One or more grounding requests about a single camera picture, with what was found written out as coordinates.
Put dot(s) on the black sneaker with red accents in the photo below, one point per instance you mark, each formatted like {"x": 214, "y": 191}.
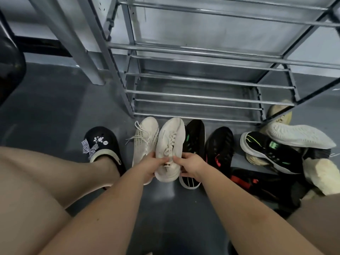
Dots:
{"x": 219, "y": 148}

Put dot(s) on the silver metal shoe rack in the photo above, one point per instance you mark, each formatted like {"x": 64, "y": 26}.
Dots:
{"x": 201, "y": 54}

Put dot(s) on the person's left thumb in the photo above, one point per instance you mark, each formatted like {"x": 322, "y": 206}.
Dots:
{"x": 162, "y": 160}

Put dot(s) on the cream fuzzy sneaker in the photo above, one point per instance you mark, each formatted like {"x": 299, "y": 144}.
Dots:
{"x": 322, "y": 175}

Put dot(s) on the person's left leg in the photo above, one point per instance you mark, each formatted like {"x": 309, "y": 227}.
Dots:
{"x": 31, "y": 188}

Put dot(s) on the person's left forearm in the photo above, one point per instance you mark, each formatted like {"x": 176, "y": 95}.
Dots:
{"x": 106, "y": 215}

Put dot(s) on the person's right forearm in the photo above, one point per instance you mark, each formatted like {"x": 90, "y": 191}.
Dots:
{"x": 244, "y": 217}

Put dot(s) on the white knit sneaker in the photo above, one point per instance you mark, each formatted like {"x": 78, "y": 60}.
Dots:
{"x": 170, "y": 135}

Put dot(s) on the cream yellow sneaker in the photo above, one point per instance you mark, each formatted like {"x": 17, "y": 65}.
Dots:
{"x": 279, "y": 114}

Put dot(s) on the person's left hand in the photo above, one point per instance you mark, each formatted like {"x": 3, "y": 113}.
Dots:
{"x": 147, "y": 167}

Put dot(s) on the white sneaker with ridged sole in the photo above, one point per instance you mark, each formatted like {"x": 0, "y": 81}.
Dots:
{"x": 297, "y": 136}

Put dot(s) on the black clog with charms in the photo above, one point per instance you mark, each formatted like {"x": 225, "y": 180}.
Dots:
{"x": 105, "y": 146}

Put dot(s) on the person's right thumb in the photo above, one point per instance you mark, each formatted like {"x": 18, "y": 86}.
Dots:
{"x": 179, "y": 161}

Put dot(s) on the cream sneaker with tan sole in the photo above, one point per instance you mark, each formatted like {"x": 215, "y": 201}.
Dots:
{"x": 255, "y": 159}

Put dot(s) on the black chair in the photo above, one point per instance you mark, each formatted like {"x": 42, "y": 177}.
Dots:
{"x": 10, "y": 66}

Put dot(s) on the black sneaker with green accents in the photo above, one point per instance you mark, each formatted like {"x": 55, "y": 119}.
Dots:
{"x": 195, "y": 135}

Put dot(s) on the person's right leg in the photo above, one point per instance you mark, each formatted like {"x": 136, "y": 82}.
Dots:
{"x": 318, "y": 223}

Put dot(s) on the white sneaker with loose laces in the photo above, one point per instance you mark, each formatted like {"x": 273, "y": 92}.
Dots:
{"x": 143, "y": 140}

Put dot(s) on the person's right hand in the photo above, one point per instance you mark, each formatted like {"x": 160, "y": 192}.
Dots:
{"x": 194, "y": 165}

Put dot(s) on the grey metal post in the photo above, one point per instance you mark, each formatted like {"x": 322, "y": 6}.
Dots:
{"x": 71, "y": 39}

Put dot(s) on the black sneaker with white sole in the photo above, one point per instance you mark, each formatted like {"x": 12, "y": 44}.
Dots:
{"x": 268, "y": 152}

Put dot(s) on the person's leg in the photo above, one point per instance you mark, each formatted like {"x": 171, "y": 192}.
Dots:
{"x": 318, "y": 223}
{"x": 31, "y": 188}

